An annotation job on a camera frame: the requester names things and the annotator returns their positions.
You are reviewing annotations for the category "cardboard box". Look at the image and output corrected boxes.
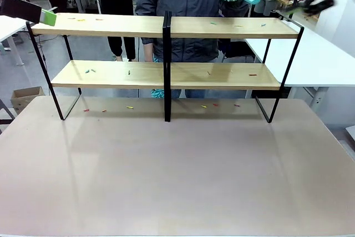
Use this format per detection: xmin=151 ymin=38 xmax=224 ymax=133
xmin=10 ymin=86 xmax=45 ymax=115

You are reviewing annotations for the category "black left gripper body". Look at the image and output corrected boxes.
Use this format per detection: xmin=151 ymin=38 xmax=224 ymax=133
xmin=0 ymin=0 xmax=43 ymax=24

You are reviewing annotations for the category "black office chair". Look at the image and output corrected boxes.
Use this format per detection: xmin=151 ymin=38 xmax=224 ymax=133
xmin=218 ymin=38 xmax=256 ymax=63

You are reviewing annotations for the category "dark grey chair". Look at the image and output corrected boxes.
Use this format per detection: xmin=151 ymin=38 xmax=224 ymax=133
xmin=0 ymin=98 xmax=16 ymax=134

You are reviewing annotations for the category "person in grey jacket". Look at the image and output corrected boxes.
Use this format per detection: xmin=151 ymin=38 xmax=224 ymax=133
xmin=134 ymin=0 xmax=250 ymax=99

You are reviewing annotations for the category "wooden shelf unit black frame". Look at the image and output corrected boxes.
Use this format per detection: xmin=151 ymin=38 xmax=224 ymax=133
xmin=26 ymin=11 xmax=173 ymax=123
xmin=163 ymin=16 xmax=305 ymax=124

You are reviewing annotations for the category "person's right hand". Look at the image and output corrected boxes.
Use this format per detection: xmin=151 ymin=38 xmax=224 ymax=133
xmin=143 ymin=43 xmax=155 ymax=63

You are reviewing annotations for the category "small white table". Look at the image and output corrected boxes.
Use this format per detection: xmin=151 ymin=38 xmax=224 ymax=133
xmin=0 ymin=14 xmax=36 ymax=67

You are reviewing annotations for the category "large white table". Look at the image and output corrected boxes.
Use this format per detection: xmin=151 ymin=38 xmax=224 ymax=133
xmin=244 ymin=12 xmax=355 ymax=112

